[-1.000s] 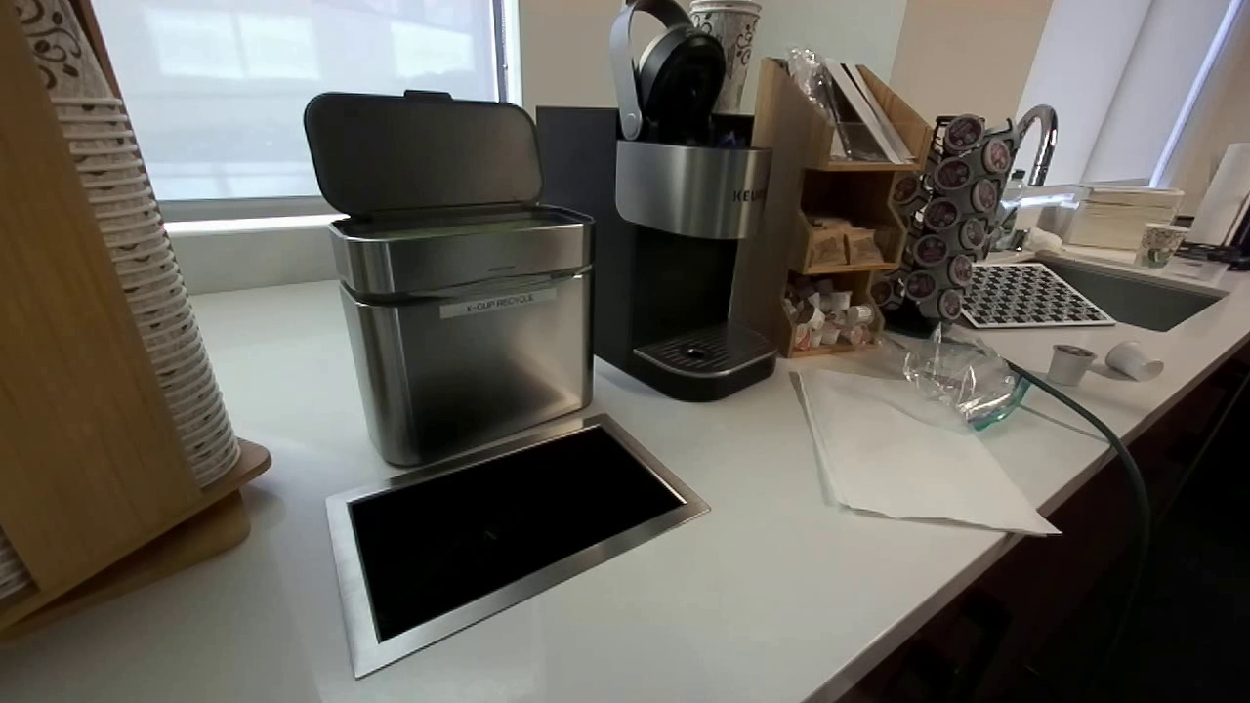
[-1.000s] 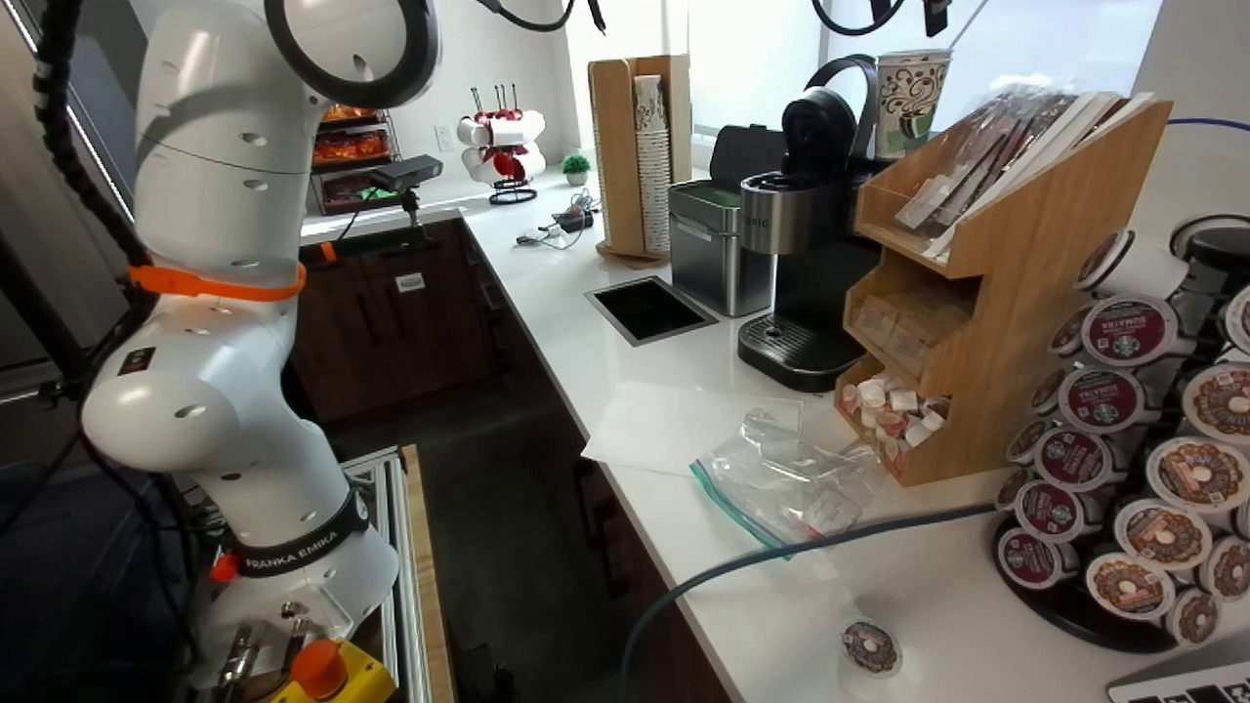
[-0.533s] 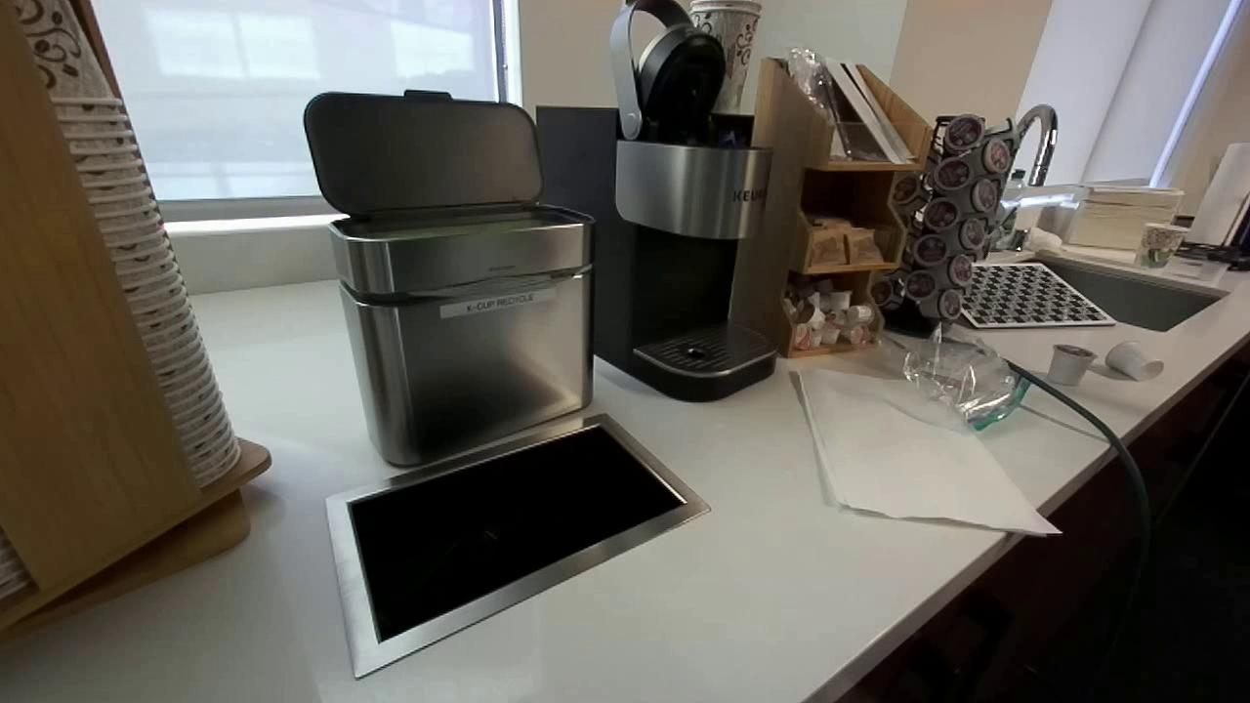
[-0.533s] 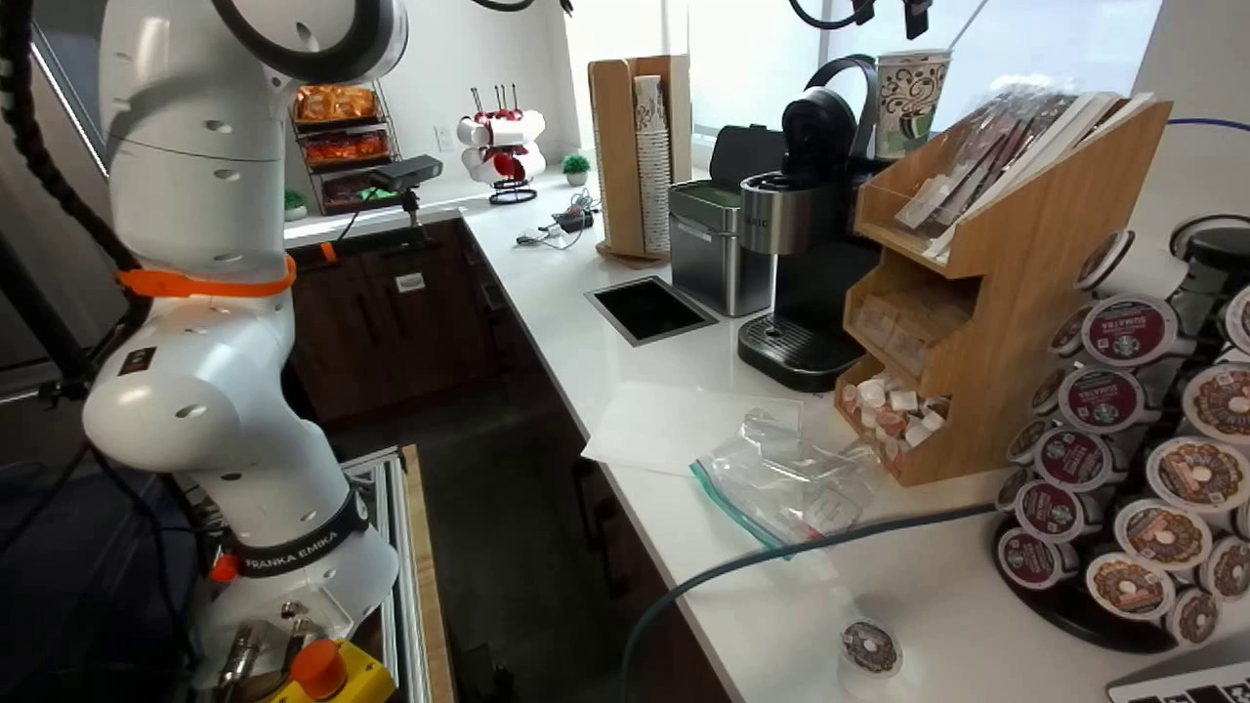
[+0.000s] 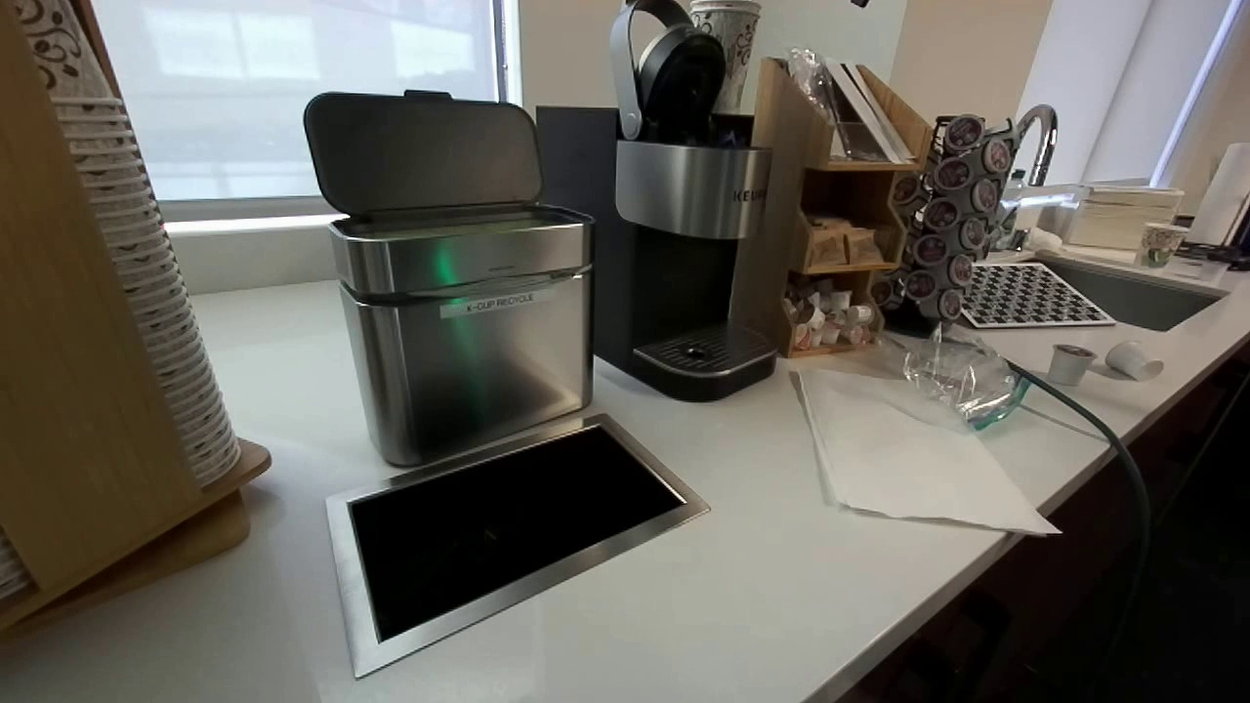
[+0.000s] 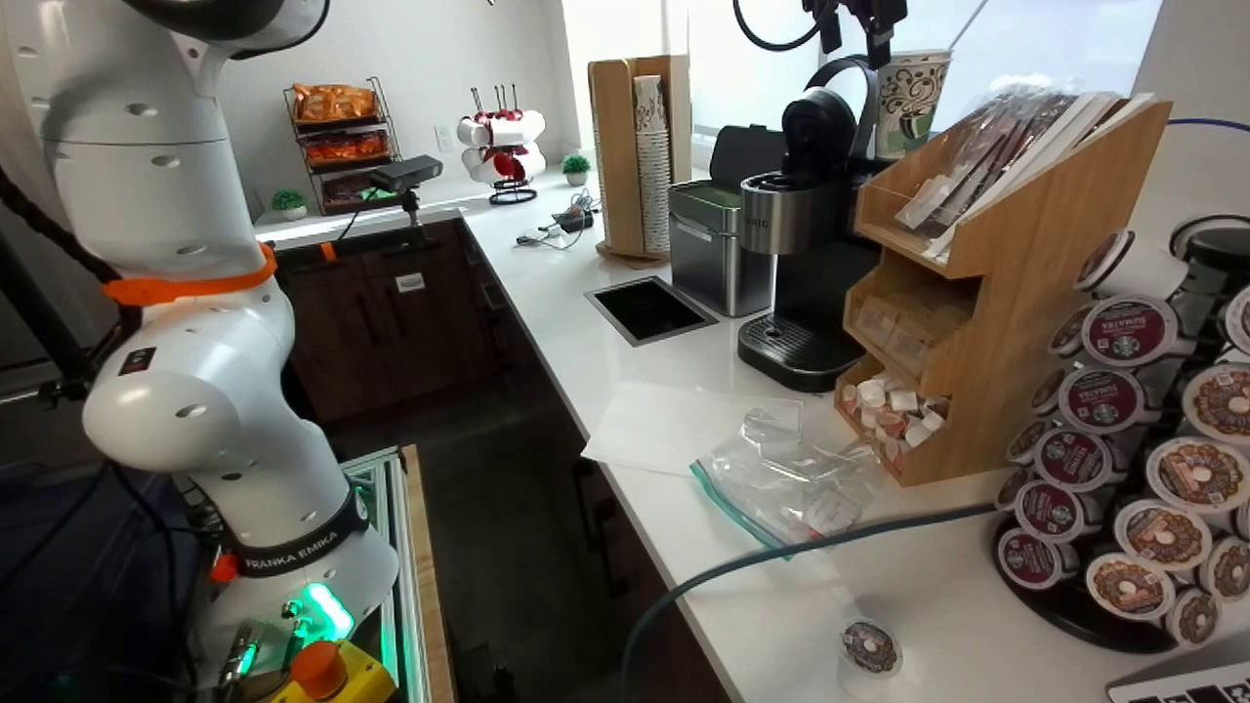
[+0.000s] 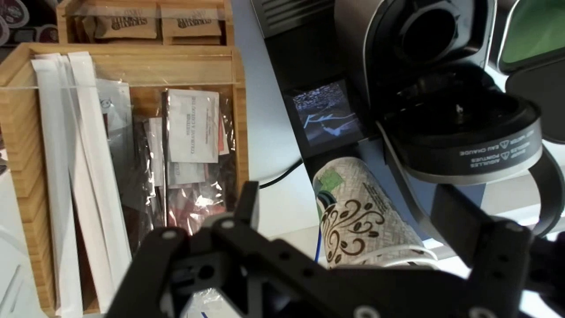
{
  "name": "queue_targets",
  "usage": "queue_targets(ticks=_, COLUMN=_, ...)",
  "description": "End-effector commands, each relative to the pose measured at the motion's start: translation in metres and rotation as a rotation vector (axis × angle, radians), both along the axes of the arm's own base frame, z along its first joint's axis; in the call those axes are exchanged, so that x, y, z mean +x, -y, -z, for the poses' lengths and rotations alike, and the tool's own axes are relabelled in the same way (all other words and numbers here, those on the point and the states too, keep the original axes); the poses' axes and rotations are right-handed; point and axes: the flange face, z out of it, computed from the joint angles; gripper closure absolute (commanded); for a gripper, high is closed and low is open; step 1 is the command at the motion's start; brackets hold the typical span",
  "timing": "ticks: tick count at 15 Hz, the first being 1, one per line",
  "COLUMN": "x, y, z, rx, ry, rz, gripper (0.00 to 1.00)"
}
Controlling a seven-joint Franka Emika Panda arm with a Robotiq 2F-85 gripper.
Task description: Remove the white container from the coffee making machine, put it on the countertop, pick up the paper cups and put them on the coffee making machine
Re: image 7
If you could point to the brown sugar packet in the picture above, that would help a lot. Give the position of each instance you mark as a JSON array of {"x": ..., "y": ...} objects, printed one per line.
[
  {"x": 194, "y": 23},
  {"x": 116, "y": 23}
]

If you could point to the white wrapped stir stick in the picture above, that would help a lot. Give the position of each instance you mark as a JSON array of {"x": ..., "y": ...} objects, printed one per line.
[
  {"x": 99, "y": 176},
  {"x": 54, "y": 176}
]

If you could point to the printed paper cup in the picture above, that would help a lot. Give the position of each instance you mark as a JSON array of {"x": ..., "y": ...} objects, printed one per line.
[{"x": 358, "y": 217}]

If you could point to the white paper packet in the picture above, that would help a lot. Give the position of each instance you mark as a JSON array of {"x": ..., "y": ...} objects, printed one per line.
[{"x": 190, "y": 125}]

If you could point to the wooden condiment organizer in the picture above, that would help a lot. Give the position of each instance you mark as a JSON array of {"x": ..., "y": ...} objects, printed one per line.
[{"x": 17, "y": 146}]

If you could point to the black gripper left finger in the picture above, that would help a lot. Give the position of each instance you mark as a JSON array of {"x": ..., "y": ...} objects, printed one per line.
[{"x": 151, "y": 265}]

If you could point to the black pod carousel rack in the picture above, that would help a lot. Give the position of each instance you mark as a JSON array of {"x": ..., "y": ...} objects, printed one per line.
[{"x": 40, "y": 17}]

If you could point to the black silver coffee machine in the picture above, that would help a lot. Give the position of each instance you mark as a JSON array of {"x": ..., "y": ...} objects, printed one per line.
[{"x": 446, "y": 88}]

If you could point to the stainless steel trash bin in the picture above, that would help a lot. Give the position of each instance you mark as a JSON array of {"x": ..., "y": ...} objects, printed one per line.
[{"x": 535, "y": 35}]

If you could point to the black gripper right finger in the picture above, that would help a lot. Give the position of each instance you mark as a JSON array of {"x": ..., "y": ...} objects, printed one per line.
[{"x": 499, "y": 265}]

